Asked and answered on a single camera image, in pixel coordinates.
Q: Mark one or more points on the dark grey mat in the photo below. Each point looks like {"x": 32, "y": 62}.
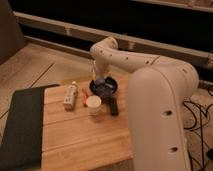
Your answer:
{"x": 22, "y": 138}

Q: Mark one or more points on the dark ceramic bowl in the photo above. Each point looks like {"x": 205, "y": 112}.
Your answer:
{"x": 105, "y": 90}

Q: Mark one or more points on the white paper cup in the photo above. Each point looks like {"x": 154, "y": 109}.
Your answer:
{"x": 94, "y": 104}

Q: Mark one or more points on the black remote control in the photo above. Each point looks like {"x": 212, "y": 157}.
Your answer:
{"x": 113, "y": 107}

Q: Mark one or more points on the red marker pen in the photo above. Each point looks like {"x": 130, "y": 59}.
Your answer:
{"x": 85, "y": 96}

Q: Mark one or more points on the wooden shelf rail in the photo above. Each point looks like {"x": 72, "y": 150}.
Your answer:
{"x": 196, "y": 57}

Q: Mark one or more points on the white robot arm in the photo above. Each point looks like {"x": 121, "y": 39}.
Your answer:
{"x": 156, "y": 89}

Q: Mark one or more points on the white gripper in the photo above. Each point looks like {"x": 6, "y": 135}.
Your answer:
{"x": 99, "y": 69}

